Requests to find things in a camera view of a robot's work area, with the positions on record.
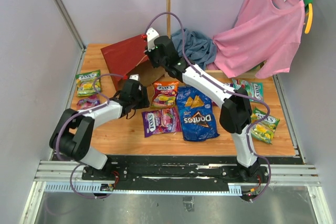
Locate green candy snack bag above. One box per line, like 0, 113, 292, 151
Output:
232, 79, 264, 101

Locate yellow clothes hanger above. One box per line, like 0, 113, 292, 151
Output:
293, 0, 313, 35

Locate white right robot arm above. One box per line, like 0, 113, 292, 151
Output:
144, 32, 271, 183

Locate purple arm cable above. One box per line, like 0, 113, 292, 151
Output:
55, 73, 127, 200
145, 12, 271, 204

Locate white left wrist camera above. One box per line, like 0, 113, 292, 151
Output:
129, 74, 140, 82

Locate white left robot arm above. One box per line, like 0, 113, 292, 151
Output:
49, 76, 150, 180

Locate red paper bag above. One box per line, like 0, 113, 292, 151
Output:
101, 35, 165, 90

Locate blue crumpled shirt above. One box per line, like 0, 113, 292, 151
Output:
184, 28, 217, 70

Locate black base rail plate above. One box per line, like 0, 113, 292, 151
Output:
40, 155, 303, 191

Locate pink t-shirt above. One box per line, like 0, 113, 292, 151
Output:
212, 0, 305, 79

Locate orange Fox's candy bag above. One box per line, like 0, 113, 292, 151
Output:
151, 81, 179, 109

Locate green white snack bag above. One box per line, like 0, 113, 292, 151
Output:
76, 70, 101, 97

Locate green yellow Fox's candy bag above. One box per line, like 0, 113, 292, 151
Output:
250, 107, 280, 144

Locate purple berries Fox's candy bag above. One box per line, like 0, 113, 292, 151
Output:
142, 107, 182, 137

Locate purple snack bag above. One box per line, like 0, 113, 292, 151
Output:
211, 82, 234, 107

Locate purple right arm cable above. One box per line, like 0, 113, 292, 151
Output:
145, 12, 271, 204

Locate aluminium corner post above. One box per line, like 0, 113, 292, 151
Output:
53, 0, 86, 51

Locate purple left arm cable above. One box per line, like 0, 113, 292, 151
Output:
55, 73, 127, 200

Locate blue Doritos chip bag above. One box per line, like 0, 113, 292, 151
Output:
176, 86, 219, 142

